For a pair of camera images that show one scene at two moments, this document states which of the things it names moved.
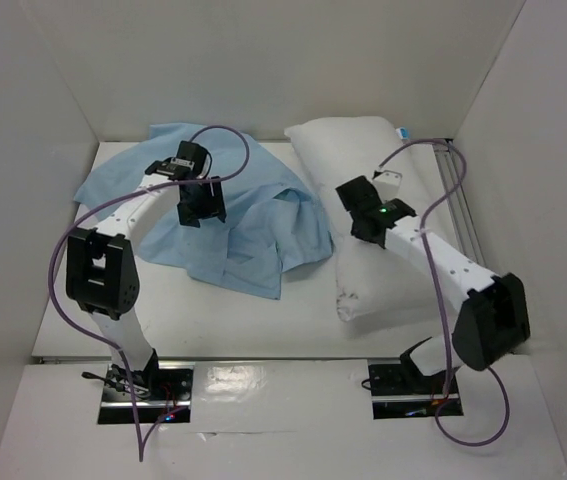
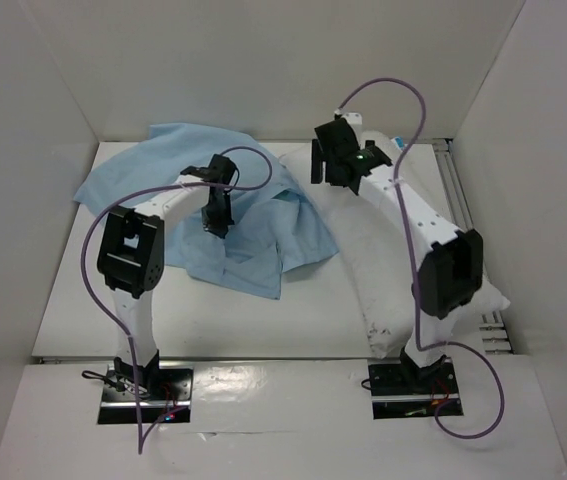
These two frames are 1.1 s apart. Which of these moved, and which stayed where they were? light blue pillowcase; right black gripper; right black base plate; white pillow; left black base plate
Moved: right black gripper; white pillow
Stayed: left black base plate; right black base plate; light blue pillowcase
